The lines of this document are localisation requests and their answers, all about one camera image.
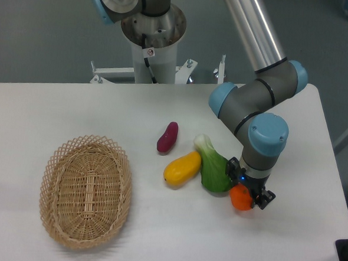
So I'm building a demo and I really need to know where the orange fruit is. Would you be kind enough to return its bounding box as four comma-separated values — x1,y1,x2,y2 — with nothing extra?
229,184,252,211

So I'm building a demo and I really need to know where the green bok choy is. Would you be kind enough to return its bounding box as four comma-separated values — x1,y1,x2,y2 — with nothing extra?
193,134,232,193

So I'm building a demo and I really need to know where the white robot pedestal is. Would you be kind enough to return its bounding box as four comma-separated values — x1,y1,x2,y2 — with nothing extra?
89,0,231,92

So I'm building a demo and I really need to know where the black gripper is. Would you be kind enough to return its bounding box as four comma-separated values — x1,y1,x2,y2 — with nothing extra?
225,157,276,210

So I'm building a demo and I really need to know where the purple sweet potato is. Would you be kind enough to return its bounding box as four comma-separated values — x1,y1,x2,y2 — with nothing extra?
156,122,179,154

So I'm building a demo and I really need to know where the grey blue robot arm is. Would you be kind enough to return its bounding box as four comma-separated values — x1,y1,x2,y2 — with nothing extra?
92,0,308,209

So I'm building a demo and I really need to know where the woven wicker basket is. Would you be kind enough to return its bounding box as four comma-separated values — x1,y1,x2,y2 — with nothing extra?
39,135,132,250

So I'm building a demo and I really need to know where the yellow mango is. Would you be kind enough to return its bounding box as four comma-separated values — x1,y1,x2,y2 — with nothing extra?
163,151,201,187

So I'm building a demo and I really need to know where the black cable on pedestal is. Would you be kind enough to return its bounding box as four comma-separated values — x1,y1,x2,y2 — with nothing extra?
138,32,162,84

